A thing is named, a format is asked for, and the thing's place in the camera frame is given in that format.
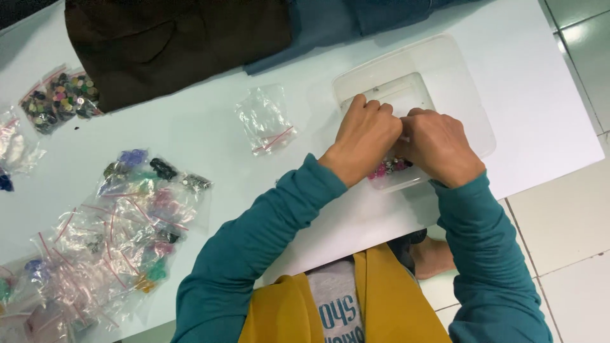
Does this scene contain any person's left hand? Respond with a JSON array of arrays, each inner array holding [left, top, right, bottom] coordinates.
[[318, 94, 404, 188]]

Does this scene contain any person's right hand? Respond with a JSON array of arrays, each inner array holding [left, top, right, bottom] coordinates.
[[395, 108, 486, 189]]

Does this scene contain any clear plastic container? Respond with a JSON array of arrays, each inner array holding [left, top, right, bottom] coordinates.
[[332, 33, 497, 194]]

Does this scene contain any pile of coloured snap buttons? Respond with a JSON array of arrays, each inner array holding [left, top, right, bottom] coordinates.
[[367, 157, 413, 180]]

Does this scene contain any blue fabric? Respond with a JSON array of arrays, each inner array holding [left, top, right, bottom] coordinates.
[[244, 0, 482, 76]]

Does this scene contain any empty clear zip bag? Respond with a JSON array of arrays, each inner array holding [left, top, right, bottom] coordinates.
[[234, 84, 297, 157]]

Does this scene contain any person's dark trouser leg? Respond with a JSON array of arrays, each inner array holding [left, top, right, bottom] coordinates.
[[387, 228, 428, 275]]

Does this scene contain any person's foot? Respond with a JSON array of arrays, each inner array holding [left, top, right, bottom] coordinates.
[[412, 235, 456, 281]]

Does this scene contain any person's yellow garment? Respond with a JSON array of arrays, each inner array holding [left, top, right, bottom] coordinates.
[[238, 243, 452, 343]]

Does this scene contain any person's grey printed shirt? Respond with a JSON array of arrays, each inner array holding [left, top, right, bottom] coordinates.
[[306, 259, 365, 343]]

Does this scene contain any brown fabric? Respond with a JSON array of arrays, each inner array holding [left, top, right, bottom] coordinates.
[[64, 0, 293, 114]]

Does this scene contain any heap of button zip bags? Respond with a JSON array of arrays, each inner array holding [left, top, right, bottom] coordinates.
[[0, 148, 214, 343]]

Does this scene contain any zip bag of mixed buttons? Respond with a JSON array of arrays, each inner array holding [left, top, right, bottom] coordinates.
[[18, 66, 104, 135]]

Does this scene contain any zip bag of white buttons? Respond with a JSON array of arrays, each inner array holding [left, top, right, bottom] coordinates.
[[0, 107, 47, 177]]

